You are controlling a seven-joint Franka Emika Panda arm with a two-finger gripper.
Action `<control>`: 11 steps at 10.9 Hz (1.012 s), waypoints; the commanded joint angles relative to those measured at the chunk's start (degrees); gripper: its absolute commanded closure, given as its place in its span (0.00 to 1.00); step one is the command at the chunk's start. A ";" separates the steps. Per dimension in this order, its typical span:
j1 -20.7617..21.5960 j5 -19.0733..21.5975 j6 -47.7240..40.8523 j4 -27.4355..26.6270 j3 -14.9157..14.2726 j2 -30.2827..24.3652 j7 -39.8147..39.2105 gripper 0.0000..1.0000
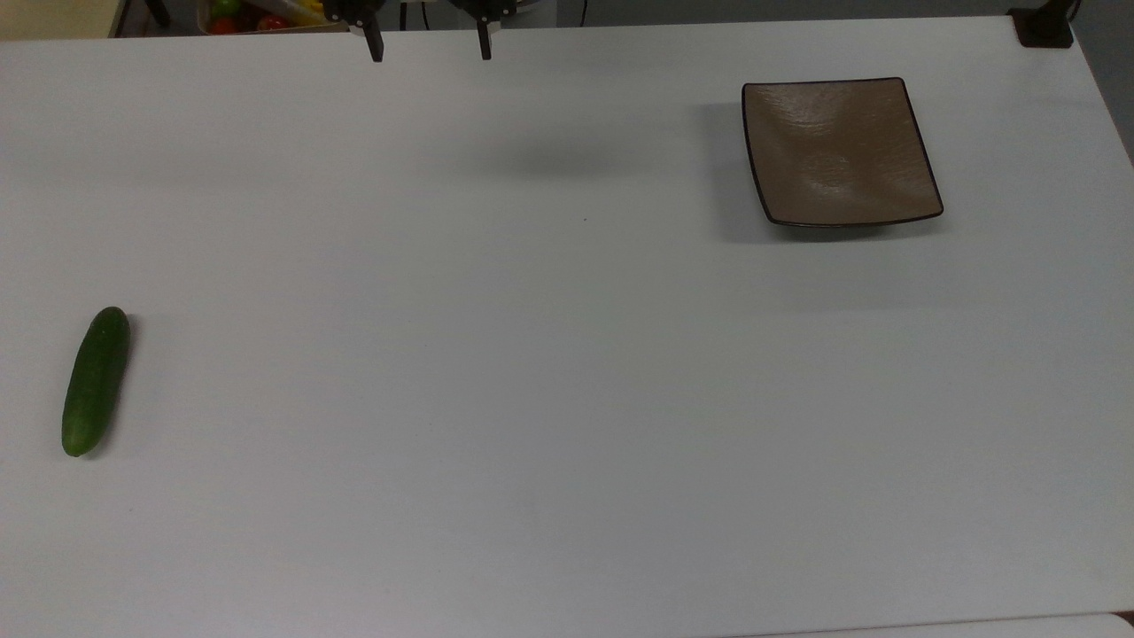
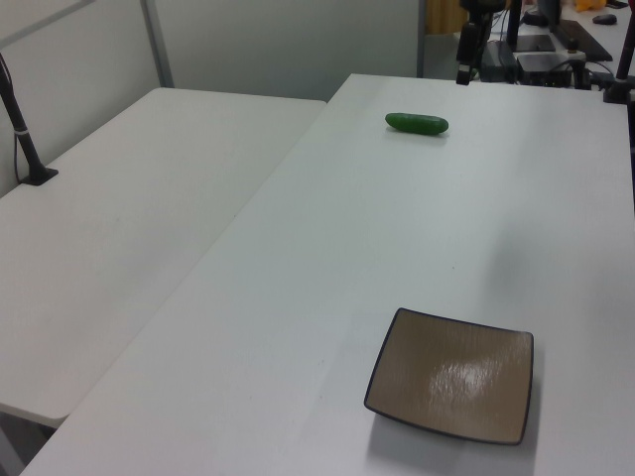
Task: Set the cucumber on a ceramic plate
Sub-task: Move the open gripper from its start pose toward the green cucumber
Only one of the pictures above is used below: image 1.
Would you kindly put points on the black Franka gripper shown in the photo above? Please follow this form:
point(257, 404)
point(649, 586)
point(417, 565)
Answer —
point(483, 9)

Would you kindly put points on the green cucumber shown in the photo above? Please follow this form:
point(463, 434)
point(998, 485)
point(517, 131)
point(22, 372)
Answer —
point(95, 383)

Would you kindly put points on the square brown ceramic plate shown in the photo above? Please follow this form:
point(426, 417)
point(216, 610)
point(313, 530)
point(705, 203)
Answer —
point(839, 151)

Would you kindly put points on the yellow toy banana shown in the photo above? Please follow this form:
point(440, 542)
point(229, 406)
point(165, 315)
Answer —
point(306, 11)

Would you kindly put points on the red toy tomato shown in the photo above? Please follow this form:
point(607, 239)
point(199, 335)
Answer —
point(221, 26)
point(273, 22)

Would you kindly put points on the cardboard box of toy produce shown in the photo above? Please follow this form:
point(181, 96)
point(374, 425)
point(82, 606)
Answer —
point(266, 27)

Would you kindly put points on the green toy fruit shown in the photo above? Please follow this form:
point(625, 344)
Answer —
point(226, 7)

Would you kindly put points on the beige wooden board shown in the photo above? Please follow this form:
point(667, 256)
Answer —
point(53, 16)

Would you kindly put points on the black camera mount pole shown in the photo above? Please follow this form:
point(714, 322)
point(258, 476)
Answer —
point(1044, 28)

